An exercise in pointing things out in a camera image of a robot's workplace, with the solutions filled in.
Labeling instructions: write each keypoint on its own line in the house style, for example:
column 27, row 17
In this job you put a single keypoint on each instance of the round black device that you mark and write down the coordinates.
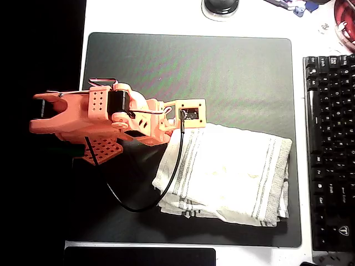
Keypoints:
column 220, row 5

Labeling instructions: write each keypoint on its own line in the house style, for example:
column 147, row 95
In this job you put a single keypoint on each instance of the black keyboard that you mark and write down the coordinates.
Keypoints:
column 332, row 152

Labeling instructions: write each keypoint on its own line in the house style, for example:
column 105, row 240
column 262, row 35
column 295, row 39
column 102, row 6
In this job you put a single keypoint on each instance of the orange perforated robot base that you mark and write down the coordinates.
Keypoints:
column 104, row 151

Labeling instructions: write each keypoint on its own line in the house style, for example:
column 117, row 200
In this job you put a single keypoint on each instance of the white striped towel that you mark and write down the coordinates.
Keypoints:
column 227, row 177

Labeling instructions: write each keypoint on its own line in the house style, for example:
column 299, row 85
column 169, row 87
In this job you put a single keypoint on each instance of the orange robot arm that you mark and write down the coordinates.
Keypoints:
column 75, row 110

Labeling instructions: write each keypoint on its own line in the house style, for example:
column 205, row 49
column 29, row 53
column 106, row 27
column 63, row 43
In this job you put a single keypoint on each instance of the black desk mat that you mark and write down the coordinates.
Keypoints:
column 208, row 74

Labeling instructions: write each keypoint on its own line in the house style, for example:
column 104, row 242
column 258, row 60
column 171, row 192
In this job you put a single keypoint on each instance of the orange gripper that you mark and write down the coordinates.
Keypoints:
column 167, row 123

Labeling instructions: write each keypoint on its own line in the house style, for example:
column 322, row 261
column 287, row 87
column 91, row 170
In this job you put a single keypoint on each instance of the orange camera mount with board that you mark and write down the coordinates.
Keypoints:
column 191, row 112

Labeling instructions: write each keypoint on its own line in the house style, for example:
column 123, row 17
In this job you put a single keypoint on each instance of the white purple clutter item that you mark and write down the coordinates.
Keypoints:
column 280, row 3

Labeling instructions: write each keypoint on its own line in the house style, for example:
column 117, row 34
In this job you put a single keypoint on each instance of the red bowl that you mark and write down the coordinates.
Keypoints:
column 345, row 22

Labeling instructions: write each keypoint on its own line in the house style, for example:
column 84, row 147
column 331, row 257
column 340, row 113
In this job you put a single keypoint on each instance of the small blue object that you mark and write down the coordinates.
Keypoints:
column 299, row 11

